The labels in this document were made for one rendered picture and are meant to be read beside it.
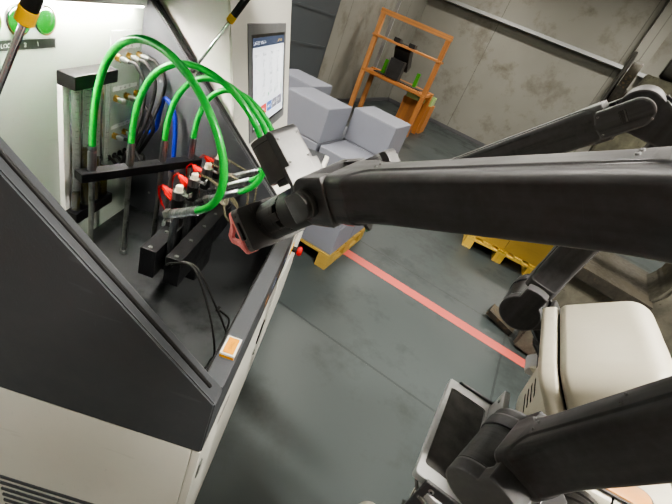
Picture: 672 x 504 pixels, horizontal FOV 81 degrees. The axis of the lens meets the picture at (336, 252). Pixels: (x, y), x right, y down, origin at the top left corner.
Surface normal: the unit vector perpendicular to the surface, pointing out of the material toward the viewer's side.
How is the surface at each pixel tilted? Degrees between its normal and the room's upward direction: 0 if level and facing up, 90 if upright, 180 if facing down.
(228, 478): 0
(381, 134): 90
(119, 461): 90
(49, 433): 90
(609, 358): 42
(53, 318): 90
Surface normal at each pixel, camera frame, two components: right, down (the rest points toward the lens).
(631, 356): -0.30, -0.93
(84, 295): -0.12, 0.51
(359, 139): -0.46, 0.34
